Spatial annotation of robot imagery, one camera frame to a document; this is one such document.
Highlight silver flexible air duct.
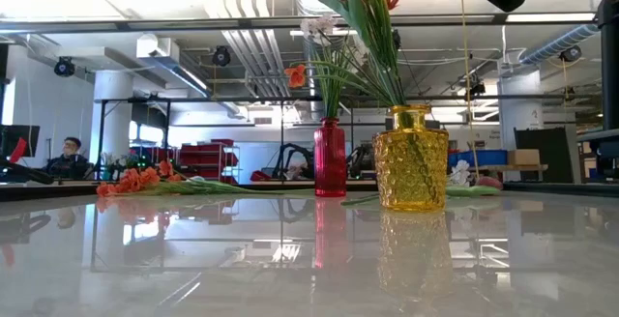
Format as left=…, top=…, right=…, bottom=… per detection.
left=517, top=22, right=601, bottom=66

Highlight white artificial blossom spray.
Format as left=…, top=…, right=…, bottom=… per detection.
left=298, top=13, right=371, bottom=121
left=447, top=158, right=473, bottom=187

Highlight background black workstation frame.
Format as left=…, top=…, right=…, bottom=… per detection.
left=94, top=93, right=604, bottom=183

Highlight white glossy work surface sheet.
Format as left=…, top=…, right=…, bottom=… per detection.
left=0, top=190, right=619, bottom=317

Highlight black board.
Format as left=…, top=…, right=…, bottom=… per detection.
left=513, top=126, right=584, bottom=185

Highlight white ceiling duct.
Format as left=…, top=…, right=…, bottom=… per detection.
left=134, top=34, right=243, bottom=115

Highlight black aluminium table frame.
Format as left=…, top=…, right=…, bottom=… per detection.
left=0, top=0, right=619, bottom=202

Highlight cardboard box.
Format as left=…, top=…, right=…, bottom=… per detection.
left=507, top=148, right=541, bottom=166

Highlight yellow textured glass vase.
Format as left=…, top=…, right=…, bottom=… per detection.
left=371, top=104, right=450, bottom=213

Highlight person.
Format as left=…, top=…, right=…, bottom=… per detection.
left=44, top=135, right=94, bottom=181

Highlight white artificial tulip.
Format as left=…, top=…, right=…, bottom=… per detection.
left=189, top=175, right=313, bottom=195

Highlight red storage shelf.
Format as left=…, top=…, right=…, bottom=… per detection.
left=178, top=137, right=241, bottom=186

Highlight red ribbed glass vase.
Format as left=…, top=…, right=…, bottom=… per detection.
left=313, top=117, right=348, bottom=198

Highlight orange artificial flower spray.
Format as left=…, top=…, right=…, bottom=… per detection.
left=283, top=0, right=407, bottom=115
left=95, top=158, right=291, bottom=198

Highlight black ceiling camera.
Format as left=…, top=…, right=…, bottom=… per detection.
left=211, top=44, right=232, bottom=68
left=52, top=55, right=76, bottom=78
left=559, top=44, right=583, bottom=64

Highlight black computer monitor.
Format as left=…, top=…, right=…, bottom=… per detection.
left=0, top=124, right=42, bottom=159

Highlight blue storage bins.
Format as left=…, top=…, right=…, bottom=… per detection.
left=447, top=149, right=509, bottom=167

